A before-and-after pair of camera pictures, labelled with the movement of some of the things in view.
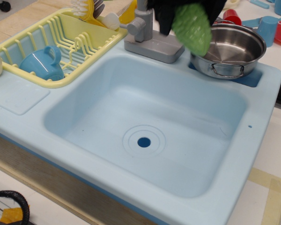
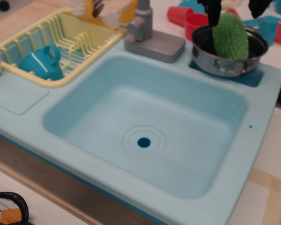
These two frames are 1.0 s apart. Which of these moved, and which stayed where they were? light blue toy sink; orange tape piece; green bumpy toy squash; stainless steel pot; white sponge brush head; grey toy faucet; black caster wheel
Moved: green bumpy toy squash
Stayed: grey toy faucet; orange tape piece; stainless steel pot; black caster wheel; light blue toy sink; white sponge brush head
